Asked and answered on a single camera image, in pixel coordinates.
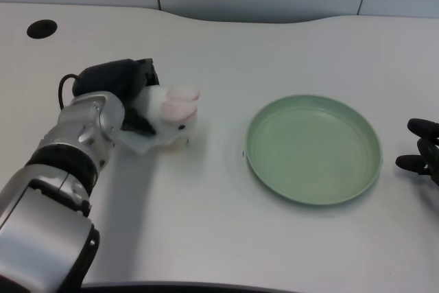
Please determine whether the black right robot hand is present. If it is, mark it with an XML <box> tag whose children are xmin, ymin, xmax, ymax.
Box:
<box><xmin>395</xmin><ymin>118</ymin><xmax>439</xmax><ymax>187</ymax></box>

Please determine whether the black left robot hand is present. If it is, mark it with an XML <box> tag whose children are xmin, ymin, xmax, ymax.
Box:
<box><xmin>73</xmin><ymin>57</ymin><xmax>161</xmax><ymax>135</ymax></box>

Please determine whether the white rabbit plush doll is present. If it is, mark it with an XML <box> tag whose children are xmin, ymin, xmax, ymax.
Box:
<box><xmin>119</xmin><ymin>84</ymin><xmax>201</xmax><ymax>154</ymax></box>

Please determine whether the green round plate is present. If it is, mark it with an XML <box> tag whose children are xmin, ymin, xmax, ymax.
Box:
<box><xmin>244</xmin><ymin>93</ymin><xmax>383</xmax><ymax>207</ymax></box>

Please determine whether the black round cable grommet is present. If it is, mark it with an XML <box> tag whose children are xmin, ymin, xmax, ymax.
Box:
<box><xmin>26</xmin><ymin>19</ymin><xmax>58</xmax><ymax>39</ymax></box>

